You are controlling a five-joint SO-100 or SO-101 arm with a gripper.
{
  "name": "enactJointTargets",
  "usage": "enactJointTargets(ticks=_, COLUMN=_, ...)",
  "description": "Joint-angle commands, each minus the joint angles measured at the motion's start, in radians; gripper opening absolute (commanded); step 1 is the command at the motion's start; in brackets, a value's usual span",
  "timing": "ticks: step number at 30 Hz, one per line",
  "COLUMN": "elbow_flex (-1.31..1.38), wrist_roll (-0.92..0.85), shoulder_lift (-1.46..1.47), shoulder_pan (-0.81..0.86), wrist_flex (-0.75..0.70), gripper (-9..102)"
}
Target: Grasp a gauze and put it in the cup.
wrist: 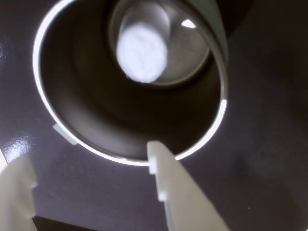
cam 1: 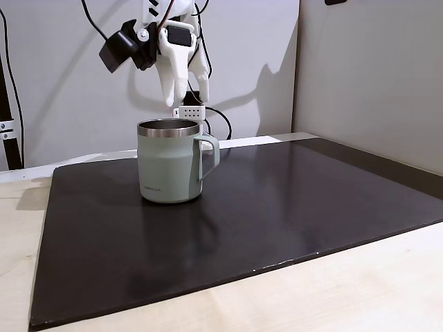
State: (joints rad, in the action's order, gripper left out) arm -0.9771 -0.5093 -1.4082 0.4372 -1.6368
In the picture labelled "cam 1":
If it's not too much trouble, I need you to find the pale green steel mug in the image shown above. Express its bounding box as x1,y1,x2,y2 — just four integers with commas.
136,118,221,204

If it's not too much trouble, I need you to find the black table mat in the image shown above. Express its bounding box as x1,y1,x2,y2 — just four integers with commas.
28,137,443,329

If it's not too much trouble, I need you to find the black stand pole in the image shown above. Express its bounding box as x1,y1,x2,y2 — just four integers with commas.
0,51,24,171

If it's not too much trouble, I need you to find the black motor cable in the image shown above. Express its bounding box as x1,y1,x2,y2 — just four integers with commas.
188,0,213,84

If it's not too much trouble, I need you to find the black base power cable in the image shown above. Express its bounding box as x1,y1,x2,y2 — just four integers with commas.
204,106,233,141

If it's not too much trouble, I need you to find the black camera box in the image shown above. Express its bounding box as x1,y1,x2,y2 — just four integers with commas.
98,19,159,74

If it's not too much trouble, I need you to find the black camera cable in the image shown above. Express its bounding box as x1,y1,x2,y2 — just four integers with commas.
81,0,110,41

